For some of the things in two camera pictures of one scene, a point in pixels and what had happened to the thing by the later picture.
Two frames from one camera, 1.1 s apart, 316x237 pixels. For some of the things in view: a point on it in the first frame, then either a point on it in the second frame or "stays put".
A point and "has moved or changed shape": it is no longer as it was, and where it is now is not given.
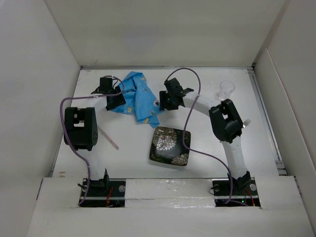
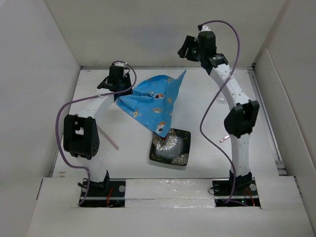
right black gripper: (163, 104) -> (189, 42)
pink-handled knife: (101, 132) stays put
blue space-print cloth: (140, 100) has moved or changed shape
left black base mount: (105, 193) stays put
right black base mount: (245, 191) stays put
